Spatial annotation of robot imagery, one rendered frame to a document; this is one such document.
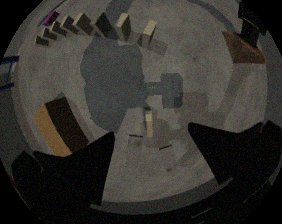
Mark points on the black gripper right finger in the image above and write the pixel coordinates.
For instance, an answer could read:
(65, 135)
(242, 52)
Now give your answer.
(222, 150)

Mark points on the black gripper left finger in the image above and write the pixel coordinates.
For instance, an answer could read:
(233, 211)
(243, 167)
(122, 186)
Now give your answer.
(85, 170)

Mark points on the purple block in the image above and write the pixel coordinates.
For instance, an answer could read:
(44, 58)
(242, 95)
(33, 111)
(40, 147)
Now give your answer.
(51, 18)

